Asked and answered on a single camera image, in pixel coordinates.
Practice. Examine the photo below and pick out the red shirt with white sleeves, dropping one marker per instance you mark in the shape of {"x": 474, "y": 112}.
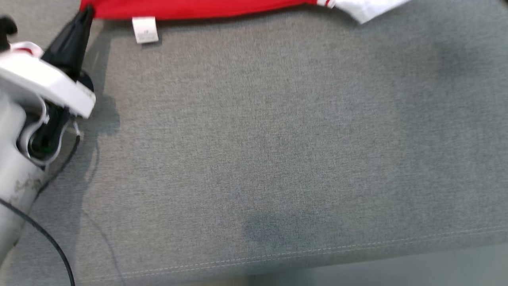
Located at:
{"x": 198, "y": 8}

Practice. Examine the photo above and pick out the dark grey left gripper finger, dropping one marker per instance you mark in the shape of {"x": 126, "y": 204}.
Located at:
{"x": 63, "y": 47}
{"x": 82, "y": 43}

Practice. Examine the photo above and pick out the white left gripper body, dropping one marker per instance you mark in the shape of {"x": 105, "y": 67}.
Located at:
{"x": 43, "y": 81}

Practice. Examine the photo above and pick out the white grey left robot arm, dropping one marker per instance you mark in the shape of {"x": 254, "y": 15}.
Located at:
{"x": 12, "y": 171}

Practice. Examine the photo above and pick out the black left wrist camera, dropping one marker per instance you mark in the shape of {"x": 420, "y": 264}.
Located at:
{"x": 6, "y": 29}

